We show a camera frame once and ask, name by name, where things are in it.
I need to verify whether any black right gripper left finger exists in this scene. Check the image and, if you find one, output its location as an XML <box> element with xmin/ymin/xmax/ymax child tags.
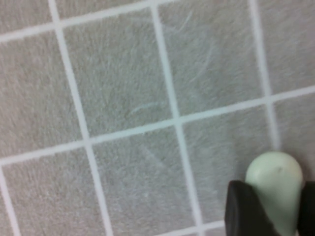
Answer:
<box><xmin>224</xmin><ymin>180</ymin><xmax>280</xmax><ymax>236</ymax></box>

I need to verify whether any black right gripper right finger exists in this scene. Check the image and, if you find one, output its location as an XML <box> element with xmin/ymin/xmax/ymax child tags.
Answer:
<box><xmin>298</xmin><ymin>181</ymin><xmax>315</xmax><ymax>236</ymax></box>

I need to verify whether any mint green plastic spoon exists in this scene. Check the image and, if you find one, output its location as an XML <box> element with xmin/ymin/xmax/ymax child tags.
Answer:
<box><xmin>245</xmin><ymin>150</ymin><xmax>304</xmax><ymax>236</ymax></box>

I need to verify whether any grey checked table mat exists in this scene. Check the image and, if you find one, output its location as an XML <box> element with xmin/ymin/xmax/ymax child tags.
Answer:
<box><xmin>0</xmin><ymin>0</ymin><xmax>315</xmax><ymax>236</ymax></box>

